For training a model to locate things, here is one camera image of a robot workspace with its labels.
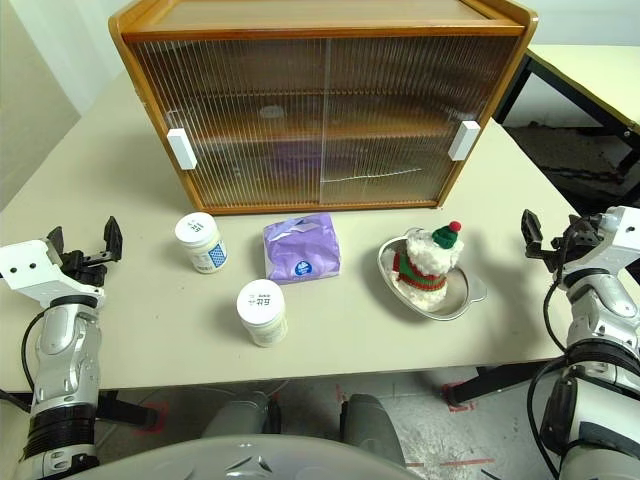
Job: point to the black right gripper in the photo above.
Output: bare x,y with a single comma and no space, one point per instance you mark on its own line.
570,252

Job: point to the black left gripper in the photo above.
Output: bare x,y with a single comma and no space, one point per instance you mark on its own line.
85,265

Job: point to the metal bowl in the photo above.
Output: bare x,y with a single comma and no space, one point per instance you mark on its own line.
465,292

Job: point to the white-lidded jar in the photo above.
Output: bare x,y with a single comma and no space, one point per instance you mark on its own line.
202,245
261,312

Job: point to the white plush toy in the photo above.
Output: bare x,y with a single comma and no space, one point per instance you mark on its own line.
425,265

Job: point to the ribbed clear sliding door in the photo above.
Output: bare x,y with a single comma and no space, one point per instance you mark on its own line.
400,90
240,100

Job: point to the purple tissue pack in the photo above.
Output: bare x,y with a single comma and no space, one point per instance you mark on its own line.
302,250

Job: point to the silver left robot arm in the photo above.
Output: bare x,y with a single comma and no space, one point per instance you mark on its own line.
60,340

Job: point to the wooden cabinet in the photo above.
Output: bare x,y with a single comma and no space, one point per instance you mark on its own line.
320,20

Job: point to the beige black-framed side table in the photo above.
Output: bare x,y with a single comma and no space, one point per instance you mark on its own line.
590,65

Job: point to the grey rounded shape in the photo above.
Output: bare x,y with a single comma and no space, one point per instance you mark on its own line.
370,425
235,417

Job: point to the silver robot torso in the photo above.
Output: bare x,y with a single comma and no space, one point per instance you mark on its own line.
250,460

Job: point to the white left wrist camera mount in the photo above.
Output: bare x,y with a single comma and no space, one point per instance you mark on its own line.
30,270

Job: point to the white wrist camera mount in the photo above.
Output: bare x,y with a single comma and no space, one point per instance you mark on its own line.
622,230
30,270

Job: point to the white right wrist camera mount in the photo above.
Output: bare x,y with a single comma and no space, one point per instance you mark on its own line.
622,230

